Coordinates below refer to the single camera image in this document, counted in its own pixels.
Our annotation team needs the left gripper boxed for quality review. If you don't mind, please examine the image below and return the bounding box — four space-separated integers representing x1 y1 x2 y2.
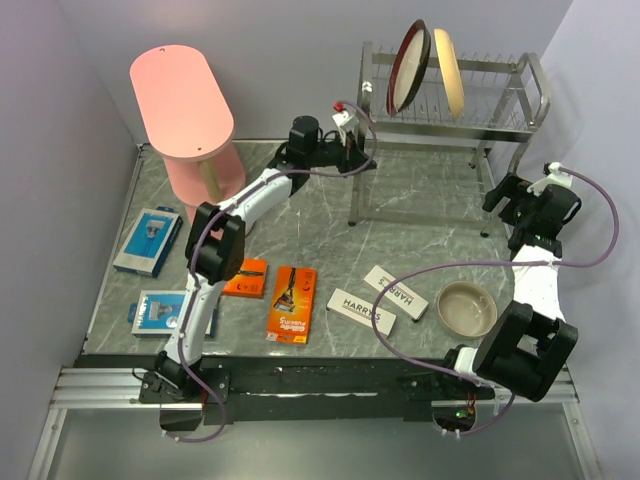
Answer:
306 129 376 179

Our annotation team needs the orange gillette box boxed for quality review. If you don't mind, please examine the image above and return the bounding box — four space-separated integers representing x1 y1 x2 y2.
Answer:
266 266 317 345
222 258 268 298

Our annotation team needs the pink three-tier shelf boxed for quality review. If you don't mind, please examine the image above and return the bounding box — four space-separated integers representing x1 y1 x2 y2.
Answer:
129 45 246 220

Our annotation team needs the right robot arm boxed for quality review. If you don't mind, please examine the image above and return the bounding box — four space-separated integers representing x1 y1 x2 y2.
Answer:
437 163 582 402

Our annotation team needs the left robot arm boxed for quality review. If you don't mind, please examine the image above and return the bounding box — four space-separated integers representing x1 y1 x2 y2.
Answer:
142 111 375 402

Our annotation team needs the metal dish rack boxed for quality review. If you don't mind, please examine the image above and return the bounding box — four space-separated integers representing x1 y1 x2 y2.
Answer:
348 41 551 237

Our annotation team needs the dark red plate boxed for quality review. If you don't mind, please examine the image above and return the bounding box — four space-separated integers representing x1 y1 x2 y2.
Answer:
386 19 432 117

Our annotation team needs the beige bowl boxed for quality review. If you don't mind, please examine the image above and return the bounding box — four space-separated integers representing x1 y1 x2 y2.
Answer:
436 281 498 339

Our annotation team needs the cream yellow plate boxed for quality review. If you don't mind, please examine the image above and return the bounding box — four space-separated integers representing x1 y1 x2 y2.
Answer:
433 28 465 120

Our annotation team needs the white Harry's box right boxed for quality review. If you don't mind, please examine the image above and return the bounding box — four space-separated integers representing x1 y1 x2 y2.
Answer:
364 265 429 322

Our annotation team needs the white harry's box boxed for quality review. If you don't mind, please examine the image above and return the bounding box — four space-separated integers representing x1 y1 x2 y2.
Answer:
364 265 429 322
326 288 396 338

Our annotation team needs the white Harry's box left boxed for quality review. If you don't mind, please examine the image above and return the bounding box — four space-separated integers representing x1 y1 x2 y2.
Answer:
326 288 396 338

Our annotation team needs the blue razor box upper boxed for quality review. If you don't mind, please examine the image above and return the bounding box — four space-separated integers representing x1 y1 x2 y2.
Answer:
112 206 183 278

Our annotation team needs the blue Harry's razor box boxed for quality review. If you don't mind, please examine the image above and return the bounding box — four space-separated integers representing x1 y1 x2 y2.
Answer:
128 290 186 337

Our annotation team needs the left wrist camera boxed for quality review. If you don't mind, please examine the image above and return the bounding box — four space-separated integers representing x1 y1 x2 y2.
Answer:
332 102 359 135

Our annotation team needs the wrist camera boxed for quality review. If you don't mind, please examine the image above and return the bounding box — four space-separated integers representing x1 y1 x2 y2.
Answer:
527 162 573 197
332 102 359 135

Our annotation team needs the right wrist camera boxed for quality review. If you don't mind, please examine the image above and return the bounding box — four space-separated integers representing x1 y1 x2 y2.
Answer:
527 162 573 197

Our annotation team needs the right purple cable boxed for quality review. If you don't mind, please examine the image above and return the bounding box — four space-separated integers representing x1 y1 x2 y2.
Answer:
371 167 620 437

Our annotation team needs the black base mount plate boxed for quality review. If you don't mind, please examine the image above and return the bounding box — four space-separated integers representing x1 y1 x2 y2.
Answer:
74 355 509 433

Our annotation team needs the aluminium rail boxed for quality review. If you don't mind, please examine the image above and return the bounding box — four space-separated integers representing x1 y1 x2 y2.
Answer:
50 368 580 410

